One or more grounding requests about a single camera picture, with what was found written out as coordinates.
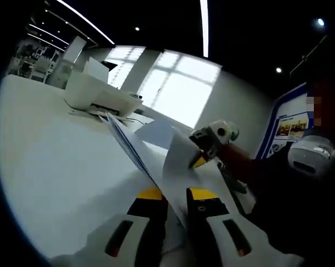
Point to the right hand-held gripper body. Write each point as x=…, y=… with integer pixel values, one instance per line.
x=224, y=132

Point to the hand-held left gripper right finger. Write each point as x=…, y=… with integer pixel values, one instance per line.
x=256, y=250

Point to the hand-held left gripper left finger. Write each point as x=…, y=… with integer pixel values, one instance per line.
x=100, y=242

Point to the single white paper sheet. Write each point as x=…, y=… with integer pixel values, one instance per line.
x=178, y=158

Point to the stack of printing papers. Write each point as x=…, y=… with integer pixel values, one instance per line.
x=152, y=160

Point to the person's dark clothing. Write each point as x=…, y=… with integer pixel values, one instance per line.
x=289, y=217

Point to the wide bright window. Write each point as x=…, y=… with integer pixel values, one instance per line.
x=181, y=86

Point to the white grey chest device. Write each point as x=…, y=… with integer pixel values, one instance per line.
x=309, y=150

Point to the white table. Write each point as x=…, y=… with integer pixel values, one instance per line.
x=59, y=150

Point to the long ceiling light strip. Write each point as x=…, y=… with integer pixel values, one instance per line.
x=204, y=27
x=86, y=22

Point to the narrow bright window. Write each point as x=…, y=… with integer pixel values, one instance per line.
x=122, y=64

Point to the person's head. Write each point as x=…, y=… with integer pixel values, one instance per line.
x=331, y=105

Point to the white printer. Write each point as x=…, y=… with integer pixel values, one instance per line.
x=97, y=94

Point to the white office equipment cluster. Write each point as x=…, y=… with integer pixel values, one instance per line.
x=36, y=64

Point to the blue framed wall poster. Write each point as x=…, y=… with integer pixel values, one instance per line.
x=289, y=125

